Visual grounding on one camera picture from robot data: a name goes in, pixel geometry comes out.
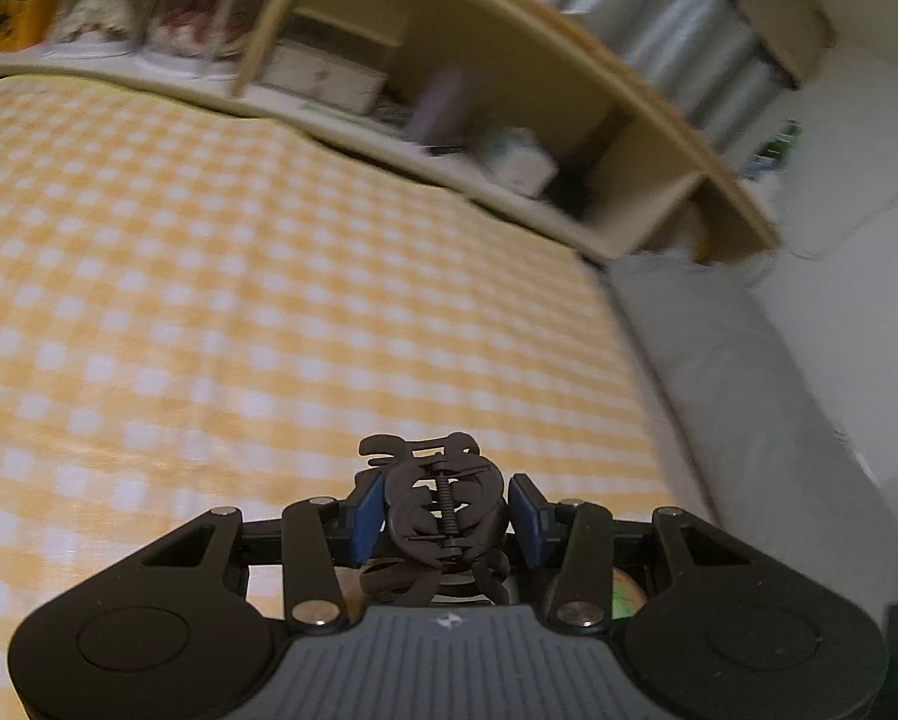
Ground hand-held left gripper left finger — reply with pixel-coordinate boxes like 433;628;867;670
141;474;386;635

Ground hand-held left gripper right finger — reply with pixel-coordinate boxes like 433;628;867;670
507;472;754;635

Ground black hair claw clip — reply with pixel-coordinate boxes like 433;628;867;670
355;431;514;608

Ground grey bed sheet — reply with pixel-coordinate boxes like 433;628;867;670
588;259;720;530

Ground grey pillow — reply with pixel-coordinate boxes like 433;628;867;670
606;251;896;548

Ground yellow checked cloth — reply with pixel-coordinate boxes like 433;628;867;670
0;75;679;691

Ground white container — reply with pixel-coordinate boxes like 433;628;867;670
485;126;561;194

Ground wooden headboard shelf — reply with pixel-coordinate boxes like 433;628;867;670
0;0;784;267

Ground lilac box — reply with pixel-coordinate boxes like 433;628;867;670
410;66;466;145

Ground white drawer box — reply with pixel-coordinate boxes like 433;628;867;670
258;11;405;117

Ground white quilt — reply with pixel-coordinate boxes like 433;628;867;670
741;37;898;481

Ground grey pleated curtain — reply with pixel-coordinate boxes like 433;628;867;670
486;0;791;155

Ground clear box with red contents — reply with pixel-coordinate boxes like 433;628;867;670
137;0;266;65

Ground clear box with cream lace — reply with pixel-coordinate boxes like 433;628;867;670
44;0;146;59

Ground yellow box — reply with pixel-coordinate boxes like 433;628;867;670
0;0;61;53

